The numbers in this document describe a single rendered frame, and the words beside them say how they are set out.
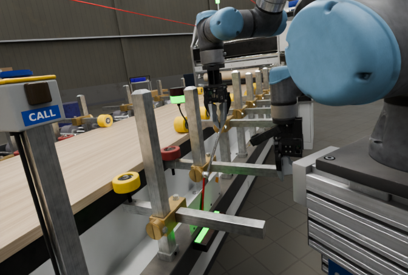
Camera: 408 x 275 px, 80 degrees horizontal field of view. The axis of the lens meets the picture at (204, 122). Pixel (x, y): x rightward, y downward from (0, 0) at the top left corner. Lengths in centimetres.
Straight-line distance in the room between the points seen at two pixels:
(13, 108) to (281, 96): 61
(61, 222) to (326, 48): 45
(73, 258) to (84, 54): 1246
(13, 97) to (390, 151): 51
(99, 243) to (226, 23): 71
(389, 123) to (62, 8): 1298
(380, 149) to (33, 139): 50
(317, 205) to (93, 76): 1252
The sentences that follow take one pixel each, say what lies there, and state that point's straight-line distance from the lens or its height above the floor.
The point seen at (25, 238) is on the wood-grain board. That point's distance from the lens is 70.
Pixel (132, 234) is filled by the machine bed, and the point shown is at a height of 67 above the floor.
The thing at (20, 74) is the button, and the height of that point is 122.
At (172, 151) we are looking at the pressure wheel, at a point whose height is 91.
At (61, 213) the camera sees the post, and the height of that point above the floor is 101.
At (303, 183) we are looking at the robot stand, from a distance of 54.
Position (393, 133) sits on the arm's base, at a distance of 43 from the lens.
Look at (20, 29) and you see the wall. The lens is 1295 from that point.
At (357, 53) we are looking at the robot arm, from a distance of 27.
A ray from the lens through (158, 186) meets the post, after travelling 65.
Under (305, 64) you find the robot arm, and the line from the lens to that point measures 32.
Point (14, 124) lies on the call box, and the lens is 40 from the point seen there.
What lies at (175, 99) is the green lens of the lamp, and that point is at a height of 111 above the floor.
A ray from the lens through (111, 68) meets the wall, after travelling 1296.
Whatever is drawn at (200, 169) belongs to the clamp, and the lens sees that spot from 86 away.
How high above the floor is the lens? 121
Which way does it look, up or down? 13 degrees down
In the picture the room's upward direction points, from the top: 7 degrees counter-clockwise
